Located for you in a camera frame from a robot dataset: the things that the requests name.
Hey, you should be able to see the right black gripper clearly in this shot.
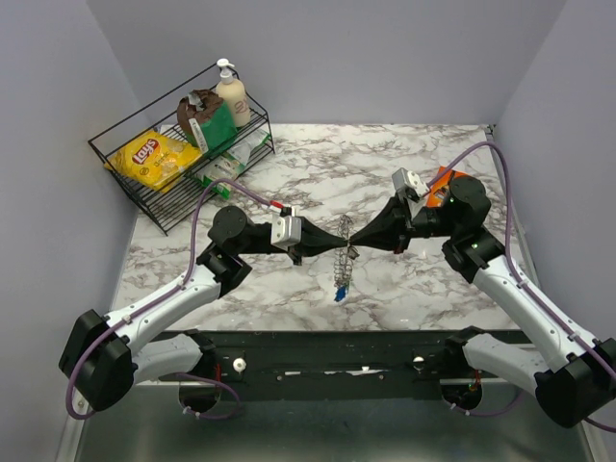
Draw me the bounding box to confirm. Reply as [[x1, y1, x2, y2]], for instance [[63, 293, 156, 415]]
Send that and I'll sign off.
[[349, 192, 459, 255]]

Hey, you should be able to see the blue key tag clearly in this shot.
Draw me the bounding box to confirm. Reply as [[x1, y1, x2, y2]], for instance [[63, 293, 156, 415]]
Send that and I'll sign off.
[[334, 286, 348, 302]]

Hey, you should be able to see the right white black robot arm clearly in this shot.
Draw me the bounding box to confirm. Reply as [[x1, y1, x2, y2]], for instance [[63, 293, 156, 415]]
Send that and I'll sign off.
[[350, 175, 615, 428]]

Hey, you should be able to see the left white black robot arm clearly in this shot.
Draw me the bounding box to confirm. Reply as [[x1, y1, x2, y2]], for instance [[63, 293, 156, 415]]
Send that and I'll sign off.
[[59, 206, 347, 420]]

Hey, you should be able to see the orange small box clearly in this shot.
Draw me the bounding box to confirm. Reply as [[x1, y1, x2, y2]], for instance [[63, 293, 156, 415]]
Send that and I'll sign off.
[[426, 166, 466, 208]]

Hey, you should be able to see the white green snack bag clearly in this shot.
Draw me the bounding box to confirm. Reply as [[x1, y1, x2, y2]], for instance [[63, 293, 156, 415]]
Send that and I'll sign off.
[[194, 129, 270, 187]]

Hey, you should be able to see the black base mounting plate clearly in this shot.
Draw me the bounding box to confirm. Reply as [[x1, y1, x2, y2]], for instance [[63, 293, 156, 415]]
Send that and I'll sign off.
[[188, 329, 476, 401]]

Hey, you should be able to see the brown green snack bag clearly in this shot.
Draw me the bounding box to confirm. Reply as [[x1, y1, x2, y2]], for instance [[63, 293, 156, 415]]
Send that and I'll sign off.
[[176, 90, 238, 156]]

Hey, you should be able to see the cream lotion pump bottle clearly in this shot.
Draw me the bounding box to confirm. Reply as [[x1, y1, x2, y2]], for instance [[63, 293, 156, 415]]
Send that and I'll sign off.
[[216, 58, 251, 128]]

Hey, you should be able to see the yellow Lays chips bag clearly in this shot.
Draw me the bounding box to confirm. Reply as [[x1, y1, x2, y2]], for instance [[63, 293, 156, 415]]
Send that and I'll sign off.
[[104, 130, 202, 193]]

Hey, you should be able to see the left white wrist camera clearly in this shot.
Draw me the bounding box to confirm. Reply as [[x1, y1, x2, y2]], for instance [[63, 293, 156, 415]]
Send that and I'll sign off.
[[270, 206, 301, 251]]

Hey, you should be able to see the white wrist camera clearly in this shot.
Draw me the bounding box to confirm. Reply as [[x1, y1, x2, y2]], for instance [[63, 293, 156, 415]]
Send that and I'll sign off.
[[392, 167, 429, 202], [270, 206, 301, 251]]

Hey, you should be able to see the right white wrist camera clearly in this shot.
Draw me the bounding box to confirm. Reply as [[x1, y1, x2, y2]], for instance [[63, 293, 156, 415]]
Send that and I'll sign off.
[[392, 167, 429, 202]]

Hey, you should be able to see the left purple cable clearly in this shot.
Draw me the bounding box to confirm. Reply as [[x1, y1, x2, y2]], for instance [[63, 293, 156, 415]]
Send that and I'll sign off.
[[65, 178, 297, 421]]

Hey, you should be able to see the purple cable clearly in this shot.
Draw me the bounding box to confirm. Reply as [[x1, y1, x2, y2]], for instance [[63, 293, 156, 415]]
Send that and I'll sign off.
[[425, 141, 616, 432], [65, 178, 297, 421]]

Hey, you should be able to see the black wire rack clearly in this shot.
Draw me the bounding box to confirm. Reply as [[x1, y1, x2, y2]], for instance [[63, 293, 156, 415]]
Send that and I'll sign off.
[[88, 59, 274, 233]]

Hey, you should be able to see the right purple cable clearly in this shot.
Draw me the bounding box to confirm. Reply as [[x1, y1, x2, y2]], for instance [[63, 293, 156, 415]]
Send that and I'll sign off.
[[425, 141, 616, 432]]

